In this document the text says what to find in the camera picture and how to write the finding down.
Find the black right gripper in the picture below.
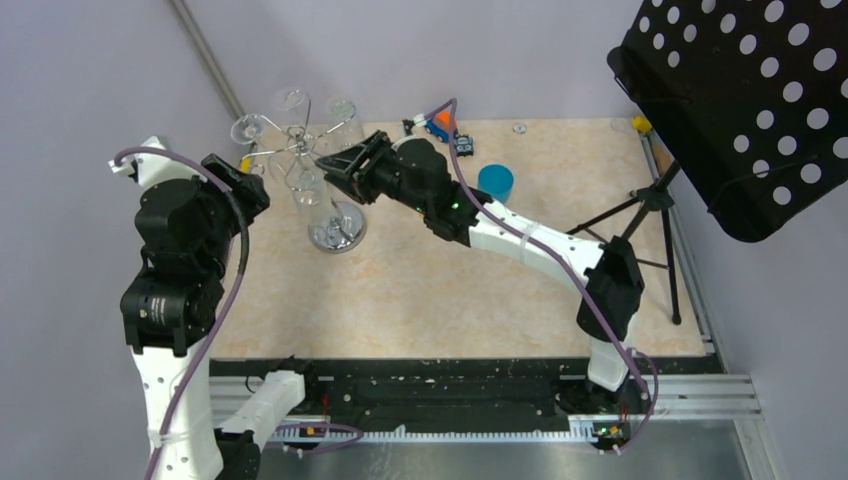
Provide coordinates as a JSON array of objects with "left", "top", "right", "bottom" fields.
[{"left": 315, "top": 133, "right": 429, "bottom": 217}]

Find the clear wine glass front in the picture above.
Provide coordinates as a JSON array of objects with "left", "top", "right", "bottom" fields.
[{"left": 292, "top": 168, "right": 336, "bottom": 228}]

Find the clear wine glass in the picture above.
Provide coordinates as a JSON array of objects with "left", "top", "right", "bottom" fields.
[
  {"left": 271, "top": 87, "right": 312, "bottom": 139},
  {"left": 292, "top": 168, "right": 336, "bottom": 228},
  {"left": 230, "top": 114, "right": 269, "bottom": 176}
]

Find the blue plastic wine glass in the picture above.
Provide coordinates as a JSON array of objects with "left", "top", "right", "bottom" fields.
[{"left": 477, "top": 164, "right": 515, "bottom": 204}]

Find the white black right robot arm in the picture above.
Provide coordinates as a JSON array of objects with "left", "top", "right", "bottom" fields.
[{"left": 315, "top": 130, "right": 645, "bottom": 412}]

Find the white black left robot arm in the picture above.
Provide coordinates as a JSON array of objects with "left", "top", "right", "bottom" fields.
[{"left": 109, "top": 136, "right": 321, "bottom": 479}]

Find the chrome wine glass rack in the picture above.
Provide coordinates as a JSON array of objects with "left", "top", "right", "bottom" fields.
[{"left": 244, "top": 87, "right": 367, "bottom": 254}]

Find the clear wine glass back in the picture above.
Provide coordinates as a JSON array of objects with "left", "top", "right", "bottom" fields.
[{"left": 271, "top": 87, "right": 312, "bottom": 139}]

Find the clear textured glass right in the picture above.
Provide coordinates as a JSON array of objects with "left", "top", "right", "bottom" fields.
[{"left": 327, "top": 98, "right": 366, "bottom": 152}]

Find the blue orange toy car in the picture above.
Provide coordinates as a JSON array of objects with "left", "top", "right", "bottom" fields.
[{"left": 424, "top": 111, "right": 459, "bottom": 143}]

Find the yellow corner block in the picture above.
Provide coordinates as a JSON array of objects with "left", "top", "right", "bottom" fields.
[{"left": 630, "top": 116, "right": 653, "bottom": 134}]

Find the black tripod stand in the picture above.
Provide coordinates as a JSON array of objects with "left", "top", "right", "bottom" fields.
[{"left": 566, "top": 160, "right": 682, "bottom": 325}]

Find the black perforated music stand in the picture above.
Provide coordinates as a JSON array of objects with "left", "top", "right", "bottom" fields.
[{"left": 607, "top": 1, "right": 847, "bottom": 243}]

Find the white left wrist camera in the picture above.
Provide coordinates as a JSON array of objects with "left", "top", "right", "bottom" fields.
[{"left": 108, "top": 135, "right": 168, "bottom": 184}]

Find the aluminium frame rail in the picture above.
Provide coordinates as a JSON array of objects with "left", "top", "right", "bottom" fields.
[{"left": 167, "top": 0, "right": 245, "bottom": 119}]

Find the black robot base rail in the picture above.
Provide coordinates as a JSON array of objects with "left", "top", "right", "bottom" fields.
[{"left": 208, "top": 357, "right": 723, "bottom": 439}]

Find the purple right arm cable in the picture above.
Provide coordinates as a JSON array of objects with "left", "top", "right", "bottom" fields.
[{"left": 423, "top": 97, "right": 660, "bottom": 455}]

